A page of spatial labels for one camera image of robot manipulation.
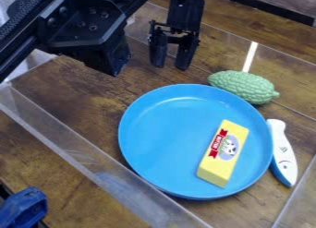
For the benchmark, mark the yellow toy butter block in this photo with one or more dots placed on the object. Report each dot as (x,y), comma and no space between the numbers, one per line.
(217,164)

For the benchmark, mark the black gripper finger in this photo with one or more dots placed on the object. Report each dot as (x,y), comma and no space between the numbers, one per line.
(158,48)
(186,51)

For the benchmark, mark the green bumpy toy gourd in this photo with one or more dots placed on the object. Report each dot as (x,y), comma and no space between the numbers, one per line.
(251,87)

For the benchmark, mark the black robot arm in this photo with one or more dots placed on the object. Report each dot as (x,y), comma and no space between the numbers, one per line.
(85,29)

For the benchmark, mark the blue clamp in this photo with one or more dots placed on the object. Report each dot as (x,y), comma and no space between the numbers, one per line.
(23,209)

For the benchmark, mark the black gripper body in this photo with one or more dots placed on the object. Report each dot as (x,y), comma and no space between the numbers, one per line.
(182,20)

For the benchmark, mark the clear acrylic enclosure wall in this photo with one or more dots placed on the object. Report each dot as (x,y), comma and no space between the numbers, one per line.
(59,127)

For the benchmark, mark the blue round plate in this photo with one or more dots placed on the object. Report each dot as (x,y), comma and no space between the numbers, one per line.
(166,130)

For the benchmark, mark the white blue toy fish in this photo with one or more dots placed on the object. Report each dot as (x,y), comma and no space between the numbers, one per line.
(284,164)

